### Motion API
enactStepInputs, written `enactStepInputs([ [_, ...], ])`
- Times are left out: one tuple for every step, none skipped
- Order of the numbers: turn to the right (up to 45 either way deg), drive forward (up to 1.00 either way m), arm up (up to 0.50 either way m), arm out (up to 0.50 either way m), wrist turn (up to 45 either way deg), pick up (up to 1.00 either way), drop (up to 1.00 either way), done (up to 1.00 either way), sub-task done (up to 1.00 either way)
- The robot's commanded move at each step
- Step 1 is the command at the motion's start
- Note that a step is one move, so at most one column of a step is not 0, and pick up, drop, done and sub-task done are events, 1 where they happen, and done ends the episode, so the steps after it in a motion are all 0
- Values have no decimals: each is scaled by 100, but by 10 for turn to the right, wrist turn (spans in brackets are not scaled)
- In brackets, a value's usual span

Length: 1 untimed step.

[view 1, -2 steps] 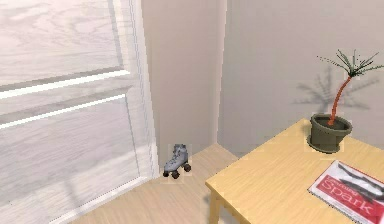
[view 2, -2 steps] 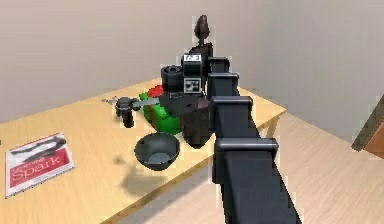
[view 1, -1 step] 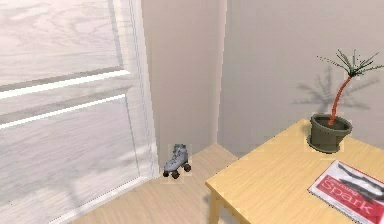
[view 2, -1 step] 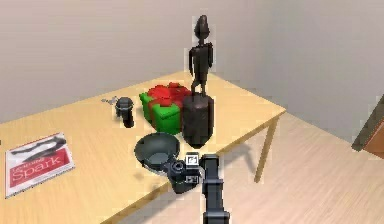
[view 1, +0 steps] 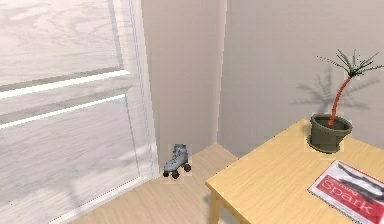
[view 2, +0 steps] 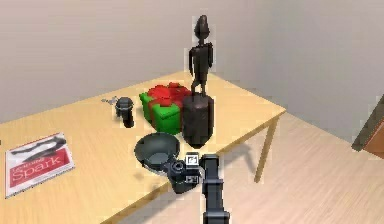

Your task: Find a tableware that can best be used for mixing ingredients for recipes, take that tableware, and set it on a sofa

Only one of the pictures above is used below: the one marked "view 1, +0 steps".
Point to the grey roller skate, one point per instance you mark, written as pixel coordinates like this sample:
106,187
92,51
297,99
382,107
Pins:
175,161

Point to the red and white book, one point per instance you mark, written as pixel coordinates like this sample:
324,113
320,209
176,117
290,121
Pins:
350,191

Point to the light wooden table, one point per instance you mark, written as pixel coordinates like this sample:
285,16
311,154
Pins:
276,180

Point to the white panelled room door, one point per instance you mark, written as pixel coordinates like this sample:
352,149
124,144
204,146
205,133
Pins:
66,116

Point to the potted palm plant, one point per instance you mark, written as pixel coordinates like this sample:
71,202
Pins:
328,130

